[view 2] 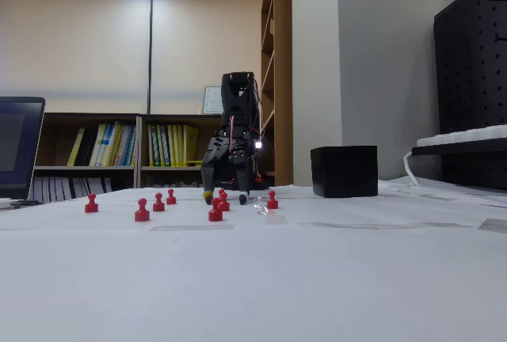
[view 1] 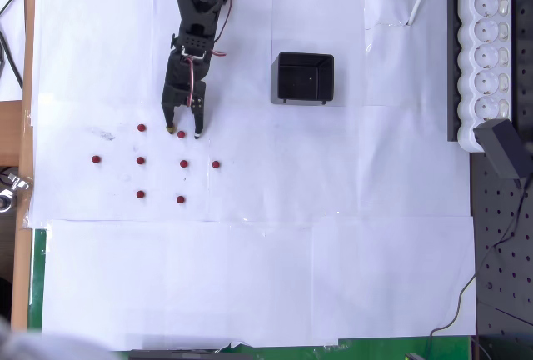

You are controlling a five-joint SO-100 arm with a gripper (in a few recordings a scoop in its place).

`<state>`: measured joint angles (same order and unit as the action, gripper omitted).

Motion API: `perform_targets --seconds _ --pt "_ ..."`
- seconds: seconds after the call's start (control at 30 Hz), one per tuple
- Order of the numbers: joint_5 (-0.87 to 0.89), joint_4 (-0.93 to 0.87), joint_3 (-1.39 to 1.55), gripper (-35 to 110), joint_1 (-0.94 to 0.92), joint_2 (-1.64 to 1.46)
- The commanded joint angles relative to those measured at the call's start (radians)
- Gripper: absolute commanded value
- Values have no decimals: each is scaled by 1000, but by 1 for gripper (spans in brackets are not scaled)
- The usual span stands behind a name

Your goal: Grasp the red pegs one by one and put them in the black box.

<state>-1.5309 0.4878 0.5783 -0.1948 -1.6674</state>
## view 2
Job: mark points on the white power strip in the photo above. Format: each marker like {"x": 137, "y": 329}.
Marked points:
{"x": 467, "y": 134}

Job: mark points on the clear tape strip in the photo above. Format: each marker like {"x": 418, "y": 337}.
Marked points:
{"x": 190, "y": 228}
{"x": 376, "y": 225}
{"x": 495, "y": 225}
{"x": 277, "y": 219}

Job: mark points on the low wooden bookshelf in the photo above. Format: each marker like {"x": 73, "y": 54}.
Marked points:
{"x": 91, "y": 118}
{"x": 178, "y": 119}

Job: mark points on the thin yellow book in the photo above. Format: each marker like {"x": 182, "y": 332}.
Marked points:
{"x": 76, "y": 148}

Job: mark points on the framed white notice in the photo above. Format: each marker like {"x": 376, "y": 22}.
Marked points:
{"x": 212, "y": 99}

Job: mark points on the black binder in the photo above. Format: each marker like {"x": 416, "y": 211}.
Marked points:
{"x": 85, "y": 148}

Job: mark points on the black pegboard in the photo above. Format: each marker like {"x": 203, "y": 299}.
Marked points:
{"x": 467, "y": 80}

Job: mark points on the tall wooden bookshelf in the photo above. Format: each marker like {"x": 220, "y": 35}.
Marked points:
{"x": 283, "y": 61}

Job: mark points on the laptop screen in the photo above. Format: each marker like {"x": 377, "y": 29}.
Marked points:
{"x": 16, "y": 148}

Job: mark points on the black shelf rail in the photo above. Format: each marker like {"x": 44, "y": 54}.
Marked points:
{"x": 455, "y": 150}

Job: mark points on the yellow blue book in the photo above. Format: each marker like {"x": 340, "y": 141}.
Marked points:
{"x": 101, "y": 144}

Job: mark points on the flat yellow folder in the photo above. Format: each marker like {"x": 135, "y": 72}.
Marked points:
{"x": 195, "y": 161}

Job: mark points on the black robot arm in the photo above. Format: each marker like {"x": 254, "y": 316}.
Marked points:
{"x": 237, "y": 96}

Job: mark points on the black vertical wall pole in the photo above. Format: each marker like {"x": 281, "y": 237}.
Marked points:
{"x": 150, "y": 49}

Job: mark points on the row of white journals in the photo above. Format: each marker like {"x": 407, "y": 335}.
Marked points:
{"x": 59, "y": 189}

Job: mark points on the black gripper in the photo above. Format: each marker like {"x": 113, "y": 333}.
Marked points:
{"x": 226, "y": 154}

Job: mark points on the black square bin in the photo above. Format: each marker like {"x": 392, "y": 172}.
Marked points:
{"x": 344, "y": 172}

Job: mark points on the white paper table cover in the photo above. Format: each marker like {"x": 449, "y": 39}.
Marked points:
{"x": 253, "y": 278}

